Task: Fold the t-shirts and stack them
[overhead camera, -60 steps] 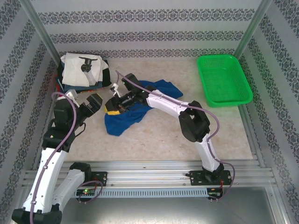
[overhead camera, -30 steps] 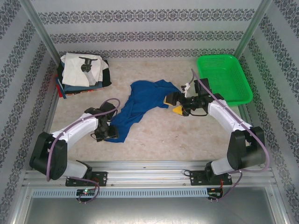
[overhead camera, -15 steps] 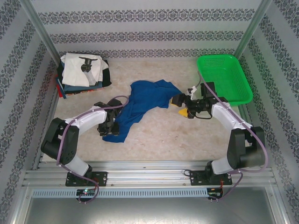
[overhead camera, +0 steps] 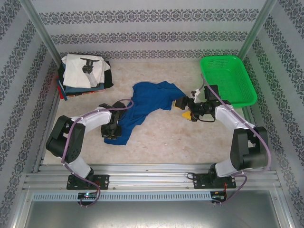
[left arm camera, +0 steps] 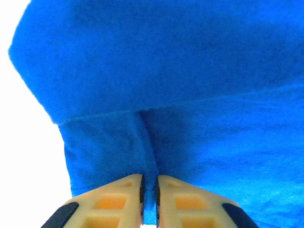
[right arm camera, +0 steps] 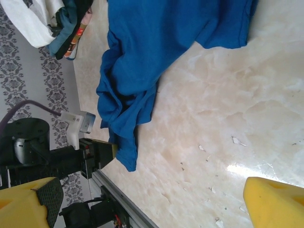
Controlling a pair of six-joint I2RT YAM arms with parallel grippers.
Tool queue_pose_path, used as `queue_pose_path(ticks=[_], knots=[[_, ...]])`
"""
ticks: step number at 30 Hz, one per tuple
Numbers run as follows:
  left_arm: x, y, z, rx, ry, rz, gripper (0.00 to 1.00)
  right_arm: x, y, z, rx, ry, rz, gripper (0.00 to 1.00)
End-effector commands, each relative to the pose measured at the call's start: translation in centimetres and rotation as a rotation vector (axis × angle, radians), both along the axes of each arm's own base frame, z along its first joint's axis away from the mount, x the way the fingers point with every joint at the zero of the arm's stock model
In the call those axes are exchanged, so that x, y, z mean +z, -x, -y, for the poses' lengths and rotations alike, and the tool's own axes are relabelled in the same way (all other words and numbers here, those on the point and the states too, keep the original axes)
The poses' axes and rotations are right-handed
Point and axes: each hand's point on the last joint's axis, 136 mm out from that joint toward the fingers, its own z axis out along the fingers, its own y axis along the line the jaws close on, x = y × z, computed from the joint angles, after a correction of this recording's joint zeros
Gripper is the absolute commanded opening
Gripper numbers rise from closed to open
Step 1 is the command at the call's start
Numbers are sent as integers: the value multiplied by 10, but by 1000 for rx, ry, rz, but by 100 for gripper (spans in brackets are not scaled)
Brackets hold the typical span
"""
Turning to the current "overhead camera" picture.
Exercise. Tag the blue t-shirt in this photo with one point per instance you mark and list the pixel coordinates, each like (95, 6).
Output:
(152, 99)

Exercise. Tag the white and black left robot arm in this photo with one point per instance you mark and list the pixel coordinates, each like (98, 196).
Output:
(92, 117)

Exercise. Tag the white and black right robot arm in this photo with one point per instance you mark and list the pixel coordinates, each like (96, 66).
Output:
(228, 116)

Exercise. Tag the green plastic basket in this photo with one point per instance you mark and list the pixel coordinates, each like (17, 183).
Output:
(228, 80)

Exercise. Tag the dark patterned folded t-shirt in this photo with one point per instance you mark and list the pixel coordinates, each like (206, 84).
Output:
(83, 94)

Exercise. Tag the grey-blue folded t-shirt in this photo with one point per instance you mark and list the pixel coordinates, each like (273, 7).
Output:
(78, 89)

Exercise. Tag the white folded t-shirt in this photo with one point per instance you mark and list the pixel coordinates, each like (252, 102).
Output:
(78, 71)

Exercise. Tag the red folded t-shirt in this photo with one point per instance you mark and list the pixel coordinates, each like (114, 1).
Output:
(60, 89)

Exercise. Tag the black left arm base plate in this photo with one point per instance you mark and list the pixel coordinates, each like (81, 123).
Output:
(102, 181)

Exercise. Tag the aluminium mounting rail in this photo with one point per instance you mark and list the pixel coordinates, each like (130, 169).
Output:
(147, 177)

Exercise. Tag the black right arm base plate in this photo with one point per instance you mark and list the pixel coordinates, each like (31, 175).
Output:
(202, 183)

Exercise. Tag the aluminium frame post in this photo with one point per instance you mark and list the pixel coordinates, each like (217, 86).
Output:
(40, 28)
(257, 28)

